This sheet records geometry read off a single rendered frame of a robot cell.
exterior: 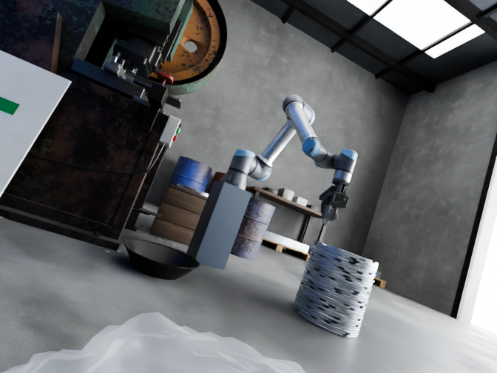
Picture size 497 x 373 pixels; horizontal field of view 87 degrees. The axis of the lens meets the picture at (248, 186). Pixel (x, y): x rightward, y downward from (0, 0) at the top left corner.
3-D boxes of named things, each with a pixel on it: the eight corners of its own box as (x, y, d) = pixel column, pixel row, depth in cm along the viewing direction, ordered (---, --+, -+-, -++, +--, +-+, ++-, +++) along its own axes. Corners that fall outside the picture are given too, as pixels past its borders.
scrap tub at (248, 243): (249, 253, 252) (265, 206, 257) (263, 265, 211) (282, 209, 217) (208, 240, 241) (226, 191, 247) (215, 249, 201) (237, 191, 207)
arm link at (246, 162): (224, 166, 154) (232, 145, 155) (240, 174, 163) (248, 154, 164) (237, 168, 145) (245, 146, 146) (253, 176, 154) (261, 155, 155)
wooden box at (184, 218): (199, 240, 215) (214, 200, 219) (208, 251, 179) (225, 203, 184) (151, 225, 203) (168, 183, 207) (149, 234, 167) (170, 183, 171)
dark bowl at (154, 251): (191, 269, 119) (197, 254, 120) (196, 294, 90) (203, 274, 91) (124, 250, 111) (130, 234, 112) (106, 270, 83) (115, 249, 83)
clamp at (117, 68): (123, 88, 131) (132, 69, 132) (117, 73, 114) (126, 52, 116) (112, 82, 129) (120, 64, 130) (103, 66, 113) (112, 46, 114)
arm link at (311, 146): (288, 82, 141) (322, 143, 112) (299, 93, 148) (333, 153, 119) (272, 97, 146) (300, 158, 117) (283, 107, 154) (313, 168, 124)
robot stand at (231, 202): (214, 260, 159) (239, 191, 164) (224, 270, 142) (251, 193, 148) (186, 252, 151) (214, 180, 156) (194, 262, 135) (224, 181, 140)
